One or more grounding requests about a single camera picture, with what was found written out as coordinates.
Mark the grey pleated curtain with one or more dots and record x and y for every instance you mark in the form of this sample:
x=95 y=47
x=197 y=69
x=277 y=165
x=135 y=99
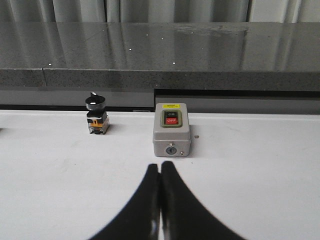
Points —
x=160 y=11

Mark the grey on-off switch box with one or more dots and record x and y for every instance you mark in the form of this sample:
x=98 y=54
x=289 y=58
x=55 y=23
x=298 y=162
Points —
x=171 y=130

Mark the black rotary selector switch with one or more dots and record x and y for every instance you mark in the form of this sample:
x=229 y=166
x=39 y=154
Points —
x=97 y=117

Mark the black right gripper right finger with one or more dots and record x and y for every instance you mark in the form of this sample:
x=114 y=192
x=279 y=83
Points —
x=184 y=217

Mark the dark granite counter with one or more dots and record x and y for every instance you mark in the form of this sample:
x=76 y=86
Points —
x=203 y=56

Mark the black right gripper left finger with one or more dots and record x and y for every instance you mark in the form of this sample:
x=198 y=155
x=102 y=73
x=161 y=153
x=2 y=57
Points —
x=140 y=217

